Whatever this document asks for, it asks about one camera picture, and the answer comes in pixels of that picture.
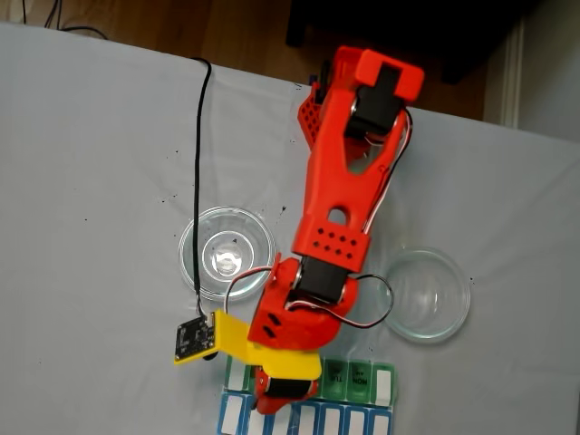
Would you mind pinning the green weekly pill organizer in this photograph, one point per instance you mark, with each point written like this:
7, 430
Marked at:
360, 380

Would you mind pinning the blue weekly pill organizer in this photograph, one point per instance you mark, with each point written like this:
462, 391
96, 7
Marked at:
340, 419

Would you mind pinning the clear glass bowl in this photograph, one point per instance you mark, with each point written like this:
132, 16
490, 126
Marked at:
426, 294
254, 231

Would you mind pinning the white plastic table cover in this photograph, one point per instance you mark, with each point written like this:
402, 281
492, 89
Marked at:
90, 136

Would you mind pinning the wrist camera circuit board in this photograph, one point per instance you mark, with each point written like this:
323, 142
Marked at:
196, 337

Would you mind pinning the white wall trim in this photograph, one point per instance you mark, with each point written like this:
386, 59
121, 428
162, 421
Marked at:
514, 68

